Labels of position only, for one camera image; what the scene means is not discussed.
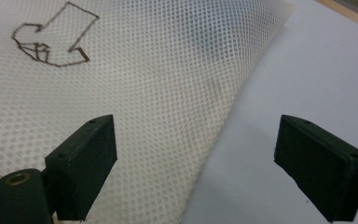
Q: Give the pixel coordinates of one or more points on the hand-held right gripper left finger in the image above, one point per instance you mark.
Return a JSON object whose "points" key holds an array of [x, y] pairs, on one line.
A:
{"points": [[80, 168]]}

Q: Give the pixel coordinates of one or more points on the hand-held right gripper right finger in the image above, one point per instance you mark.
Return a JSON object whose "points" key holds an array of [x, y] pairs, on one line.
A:
{"points": [[320, 168]]}

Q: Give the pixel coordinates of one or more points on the white mesh laundry bag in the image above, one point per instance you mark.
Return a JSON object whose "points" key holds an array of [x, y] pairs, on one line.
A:
{"points": [[167, 93]]}

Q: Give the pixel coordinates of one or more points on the white table cover sheet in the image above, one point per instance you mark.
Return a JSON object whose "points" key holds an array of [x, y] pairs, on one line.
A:
{"points": [[310, 77]]}

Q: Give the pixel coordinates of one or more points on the wooden table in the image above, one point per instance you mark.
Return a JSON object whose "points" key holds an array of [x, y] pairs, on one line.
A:
{"points": [[351, 15]]}

